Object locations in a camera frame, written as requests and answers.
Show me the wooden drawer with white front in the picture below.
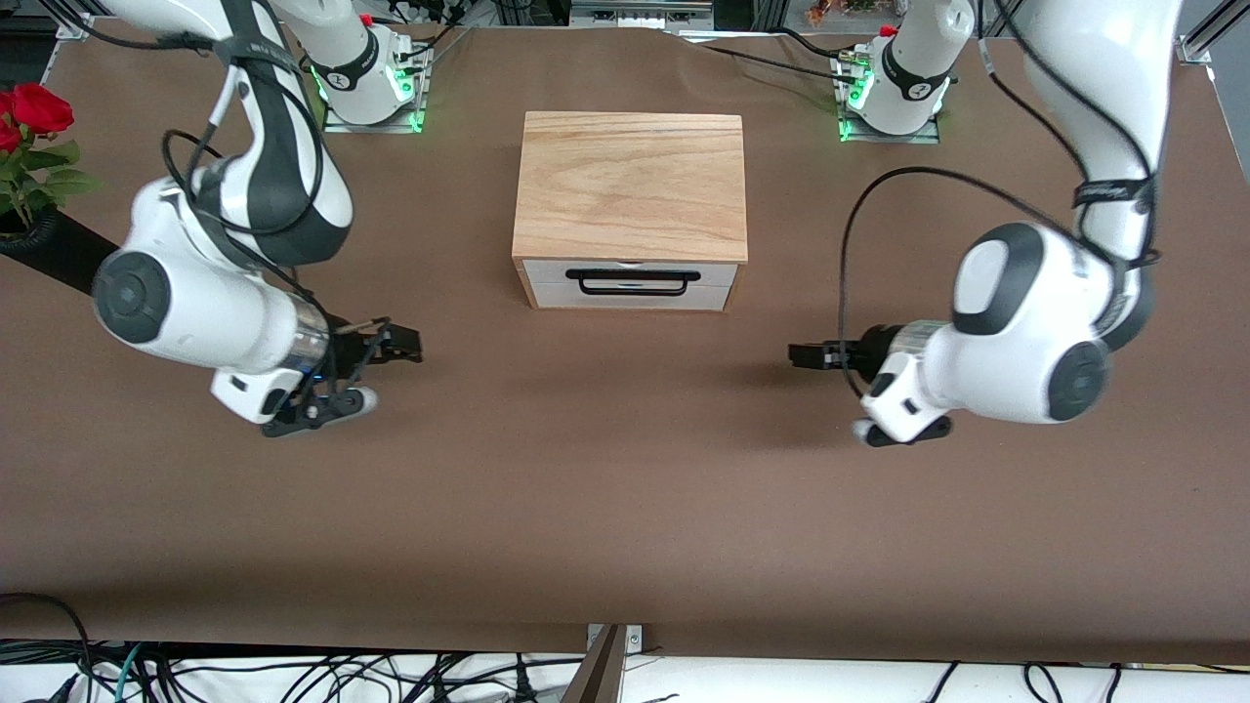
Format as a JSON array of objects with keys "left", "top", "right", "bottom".
[{"left": 522, "top": 259, "right": 739, "bottom": 312}]

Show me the black metal drawer handle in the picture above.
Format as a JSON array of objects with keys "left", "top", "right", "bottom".
[{"left": 565, "top": 269, "right": 702, "bottom": 298}]

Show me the light wooden drawer cabinet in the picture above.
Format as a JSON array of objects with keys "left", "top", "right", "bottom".
[{"left": 512, "top": 111, "right": 750, "bottom": 312}]

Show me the brown table cover sheet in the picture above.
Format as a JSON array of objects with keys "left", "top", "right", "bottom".
[{"left": 0, "top": 18, "right": 1250, "bottom": 667}]

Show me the black cylindrical vase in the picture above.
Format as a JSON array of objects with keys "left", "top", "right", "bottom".
[{"left": 0, "top": 207, "right": 124, "bottom": 297}]

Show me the colourful background object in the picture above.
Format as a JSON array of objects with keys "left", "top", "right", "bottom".
[{"left": 806, "top": 0, "right": 880, "bottom": 25}]

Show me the dark metal support beam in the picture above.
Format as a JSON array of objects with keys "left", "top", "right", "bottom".
[{"left": 560, "top": 625, "right": 626, "bottom": 703}]

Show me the red rose plant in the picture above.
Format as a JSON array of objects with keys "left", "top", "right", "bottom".
[{"left": 0, "top": 83, "right": 104, "bottom": 231}]

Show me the aluminium corner profile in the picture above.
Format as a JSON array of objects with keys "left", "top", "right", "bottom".
[
  {"left": 1177, "top": 0, "right": 1231, "bottom": 65},
  {"left": 44, "top": 0, "right": 99, "bottom": 41}
]

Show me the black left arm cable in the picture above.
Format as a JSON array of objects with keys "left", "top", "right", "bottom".
[{"left": 837, "top": 0, "right": 1164, "bottom": 400}]

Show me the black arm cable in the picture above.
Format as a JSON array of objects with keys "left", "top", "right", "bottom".
[
  {"left": 160, "top": 59, "right": 339, "bottom": 393},
  {"left": 837, "top": 0, "right": 1164, "bottom": 400}
]

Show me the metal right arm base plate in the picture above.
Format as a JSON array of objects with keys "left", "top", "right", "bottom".
[{"left": 322, "top": 44, "right": 429, "bottom": 135}]

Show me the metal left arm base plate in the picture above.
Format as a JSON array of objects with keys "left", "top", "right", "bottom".
[{"left": 835, "top": 51, "right": 943, "bottom": 145}]

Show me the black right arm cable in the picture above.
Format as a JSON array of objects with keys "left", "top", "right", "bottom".
[{"left": 160, "top": 59, "right": 339, "bottom": 393}]

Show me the long black table cable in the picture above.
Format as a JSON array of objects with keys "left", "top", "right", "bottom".
[{"left": 695, "top": 43, "right": 846, "bottom": 81}]

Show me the black base connector cable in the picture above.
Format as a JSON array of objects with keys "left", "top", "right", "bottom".
[{"left": 396, "top": 0, "right": 475, "bottom": 69}]

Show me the short black table cable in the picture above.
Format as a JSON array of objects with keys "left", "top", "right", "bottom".
[{"left": 771, "top": 25, "right": 855, "bottom": 63}]

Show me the black floor cable tangle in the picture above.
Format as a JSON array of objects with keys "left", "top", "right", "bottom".
[{"left": 146, "top": 652, "right": 587, "bottom": 703}]

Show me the aluminium frame rail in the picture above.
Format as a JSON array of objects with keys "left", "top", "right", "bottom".
[{"left": 569, "top": 0, "right": 716, "bottom": 32}]

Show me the teal floor cable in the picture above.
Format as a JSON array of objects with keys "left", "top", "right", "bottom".
[{"left": 109, "top": 642, "right": 146, "bottom": 703}]

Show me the black looped floor cable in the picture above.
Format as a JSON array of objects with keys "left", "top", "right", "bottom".
[{"left": 0, "top": 592, "right": 95, "bottom": 703}]

